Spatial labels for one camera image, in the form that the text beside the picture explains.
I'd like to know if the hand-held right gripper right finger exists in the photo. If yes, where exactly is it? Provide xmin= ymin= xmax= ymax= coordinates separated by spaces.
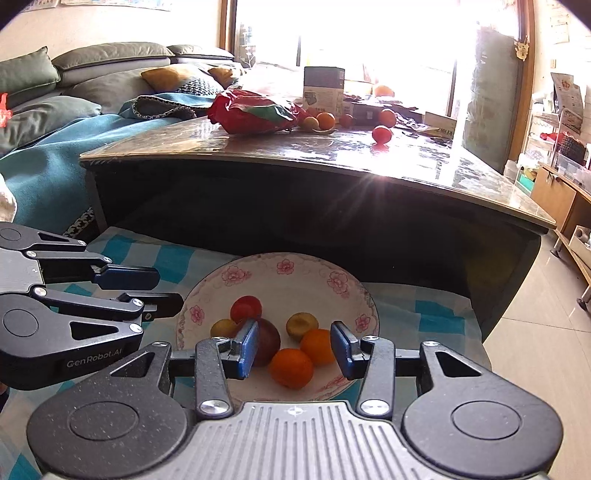
xmin=331 ymin=321 xmax=491 ymax=420

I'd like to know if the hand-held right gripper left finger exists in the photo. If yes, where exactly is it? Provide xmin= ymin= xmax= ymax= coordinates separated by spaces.
xmin=110 ymin=320 xmax=260 ymax=420

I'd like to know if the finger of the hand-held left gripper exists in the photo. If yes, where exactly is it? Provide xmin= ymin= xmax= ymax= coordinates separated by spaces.
xmin=0 ymin=223 xmax=161 ymax=289
xmin=28 ymin=285 xmax=184 ymax=348

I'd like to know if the large dark red plum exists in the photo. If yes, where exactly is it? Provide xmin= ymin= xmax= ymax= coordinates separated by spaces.
xmin=252 ymin=318 xmax=282 ymax=368

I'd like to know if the white floral plate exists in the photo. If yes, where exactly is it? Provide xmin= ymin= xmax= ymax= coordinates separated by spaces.
xmin=175 ymin=251 xmax=380 ymax=402

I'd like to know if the blue white checkered tablecloth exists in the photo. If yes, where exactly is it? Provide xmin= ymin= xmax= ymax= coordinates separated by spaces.
xmin=0 ymin=226 xmax=493 ymax=480

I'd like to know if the teal blanket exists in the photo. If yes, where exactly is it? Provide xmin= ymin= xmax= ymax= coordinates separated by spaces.
xmin=0 ymin=92 xmax=219 ymax=241

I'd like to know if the cream cloth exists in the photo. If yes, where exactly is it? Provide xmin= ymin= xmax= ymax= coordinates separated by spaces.
xmin=0 ymin=178 xmax=17 ymax=223

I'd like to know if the dark coffee table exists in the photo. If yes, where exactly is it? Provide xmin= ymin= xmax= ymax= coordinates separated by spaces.
xmin=79 ymin=108 xmax=557 ymax=345

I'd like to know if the grey pillow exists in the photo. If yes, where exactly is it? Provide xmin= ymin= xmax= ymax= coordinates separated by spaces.
xmin=0 ymin=95 xmax=103 ymax=155

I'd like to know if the dark patterned pillow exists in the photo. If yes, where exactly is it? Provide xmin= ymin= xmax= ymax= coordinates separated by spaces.
xmin=175 ymin=76 xmax=223 ymax=96

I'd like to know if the red plastic bag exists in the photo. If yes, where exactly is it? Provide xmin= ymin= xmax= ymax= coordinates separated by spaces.
xmin=207 ymin=89 xmax=306 ymax=136

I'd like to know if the mustard yellow pillow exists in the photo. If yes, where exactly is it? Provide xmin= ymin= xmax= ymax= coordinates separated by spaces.
xmin=140 ymin=64 xmax=200 ymax=92
xmin=208 ymin=66 xmax=239 ymax=89

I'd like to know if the grey green sofa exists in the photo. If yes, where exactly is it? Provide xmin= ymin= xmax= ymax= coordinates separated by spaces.
xmin=0 ymin=41 xmax=242 ymax=158

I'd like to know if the flat white box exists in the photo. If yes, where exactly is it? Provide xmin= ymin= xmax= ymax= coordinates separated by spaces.
xmin=422 ymin=111 xmax=459 ymax=140

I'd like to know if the teal storage bin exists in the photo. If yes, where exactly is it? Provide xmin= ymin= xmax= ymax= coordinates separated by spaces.
xmin=516 ymin=166 xmax=539 ymax=195

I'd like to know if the wooden tv cabinet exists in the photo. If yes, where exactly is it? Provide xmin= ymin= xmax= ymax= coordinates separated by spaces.
xmin=530 ymin=161 xmax=591 ymax=315

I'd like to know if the dark and white carton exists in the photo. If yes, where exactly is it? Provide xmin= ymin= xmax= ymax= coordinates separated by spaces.
xmin=303 ymin=66 xmax=346 ymax=116

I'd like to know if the printed cardboard box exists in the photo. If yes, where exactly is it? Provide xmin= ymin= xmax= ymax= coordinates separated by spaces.
xmin=549 ymin=71 xmax=588 ymax=136

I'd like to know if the white wire rack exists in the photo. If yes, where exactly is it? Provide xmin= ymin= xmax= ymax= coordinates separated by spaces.
xmin=525 ymin=92 xmax=591 ymax=168

